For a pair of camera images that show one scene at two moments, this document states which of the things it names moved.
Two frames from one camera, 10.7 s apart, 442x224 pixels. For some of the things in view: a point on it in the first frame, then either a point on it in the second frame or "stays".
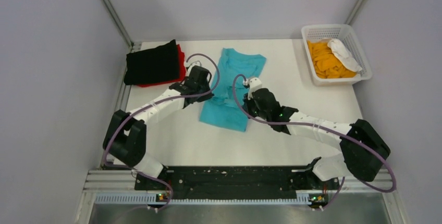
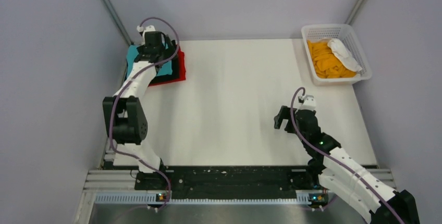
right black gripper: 247,106 → 285,113
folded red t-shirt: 182,66 stays
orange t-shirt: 327,64 stays
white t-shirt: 344,56 stays
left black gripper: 202,98 → 171,48
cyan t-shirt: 222,108 → 132,52
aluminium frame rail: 109,177 stays
